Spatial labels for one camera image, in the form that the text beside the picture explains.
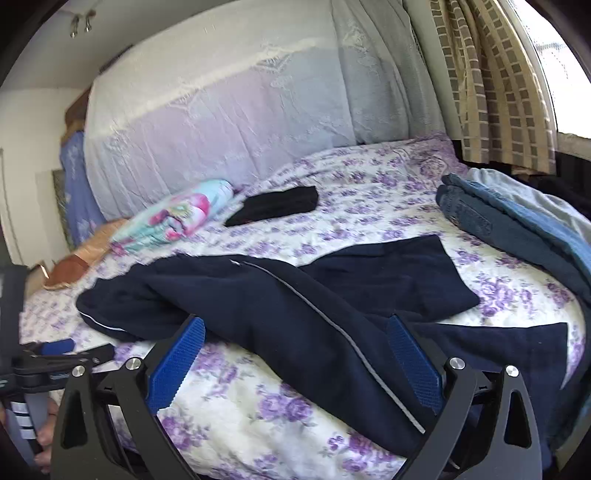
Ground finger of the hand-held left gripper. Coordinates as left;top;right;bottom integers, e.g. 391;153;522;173
18;343;115;385
19;338;75;358

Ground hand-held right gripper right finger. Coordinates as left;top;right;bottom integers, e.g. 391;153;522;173
387;315;543;480

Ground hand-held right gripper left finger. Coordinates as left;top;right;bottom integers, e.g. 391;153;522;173
50;315;206;480

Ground navy blue pants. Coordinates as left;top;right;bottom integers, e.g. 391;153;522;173
76;234;570;457

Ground person's left hand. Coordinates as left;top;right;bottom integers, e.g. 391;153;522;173
0;401;59;474

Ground orange satin pillow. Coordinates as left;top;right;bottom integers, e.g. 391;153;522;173
44;219;130;291

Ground blue floral cloth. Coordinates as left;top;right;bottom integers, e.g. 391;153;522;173
60;129;107;247

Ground colourful floral pillow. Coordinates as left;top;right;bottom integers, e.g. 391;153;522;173
111;179;236;254

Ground dark blue folded jeans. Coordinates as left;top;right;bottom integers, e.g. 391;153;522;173
436;173;591;319

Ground purple floral bedsheet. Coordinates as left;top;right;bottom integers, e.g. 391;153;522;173
18;134;587;480

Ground black folded cloth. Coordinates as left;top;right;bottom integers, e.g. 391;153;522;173
224;185;319;228

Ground light blue folded jeans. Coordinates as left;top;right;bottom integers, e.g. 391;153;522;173
466;167;591;259

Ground white lace cover cloth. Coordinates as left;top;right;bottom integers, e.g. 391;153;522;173
83;21;356;220

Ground dark furniture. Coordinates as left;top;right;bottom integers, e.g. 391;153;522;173
462;148;591;197

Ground beige checked curtain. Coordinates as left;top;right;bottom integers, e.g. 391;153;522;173
427;0;559;176

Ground sheer white lace curtain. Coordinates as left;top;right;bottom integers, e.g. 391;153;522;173
330;0;448;146

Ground window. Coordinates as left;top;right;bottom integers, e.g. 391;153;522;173
503;0;591;139

